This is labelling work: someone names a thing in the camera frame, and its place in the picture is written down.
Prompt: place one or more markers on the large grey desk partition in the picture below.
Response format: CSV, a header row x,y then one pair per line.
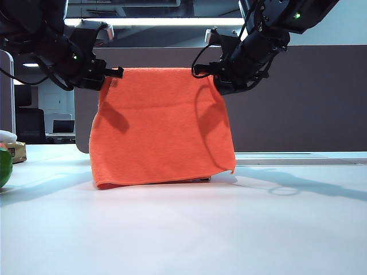
x,y
301,100

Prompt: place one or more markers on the white tissue sheet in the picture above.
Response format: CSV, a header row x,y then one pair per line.
x,y
7,136

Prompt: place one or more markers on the orange microfiber cloth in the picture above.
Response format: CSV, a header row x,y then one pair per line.
x,y
160,129

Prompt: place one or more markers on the short ceiling light strip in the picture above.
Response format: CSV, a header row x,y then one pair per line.
x,y
30,65

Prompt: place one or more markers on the tan tissue box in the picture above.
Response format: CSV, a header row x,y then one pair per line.
x,y
19,153

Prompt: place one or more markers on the black office chair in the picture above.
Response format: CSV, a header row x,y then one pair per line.
x,y
31,126

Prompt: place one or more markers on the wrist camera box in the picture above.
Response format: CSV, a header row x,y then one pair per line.
x,y
109,31
210,35

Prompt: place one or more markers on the narrow grey partition panel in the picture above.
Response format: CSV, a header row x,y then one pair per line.
x,y
6,100

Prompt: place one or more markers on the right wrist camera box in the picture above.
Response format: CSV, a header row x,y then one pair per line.
x,y
210,35

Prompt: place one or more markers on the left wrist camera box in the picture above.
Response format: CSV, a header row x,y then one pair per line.
x,y
109,31

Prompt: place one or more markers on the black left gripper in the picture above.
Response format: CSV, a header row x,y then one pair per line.
x,y
89,73

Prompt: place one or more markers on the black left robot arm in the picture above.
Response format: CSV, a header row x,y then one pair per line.
x,y
31,31

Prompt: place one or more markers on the open laptop computer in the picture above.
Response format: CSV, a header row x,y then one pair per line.
x,y
64,127

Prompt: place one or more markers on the background office desk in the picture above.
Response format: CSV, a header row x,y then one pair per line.
x,y
60,138

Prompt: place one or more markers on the long ceiling light strip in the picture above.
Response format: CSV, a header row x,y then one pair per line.
x,y
157,21

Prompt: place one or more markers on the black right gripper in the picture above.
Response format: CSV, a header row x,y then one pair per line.
x,y
241,77

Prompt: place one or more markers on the green round toy fruit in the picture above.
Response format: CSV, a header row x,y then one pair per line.
x,y
5,169

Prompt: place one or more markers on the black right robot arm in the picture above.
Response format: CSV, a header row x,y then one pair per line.
x,y
304,14

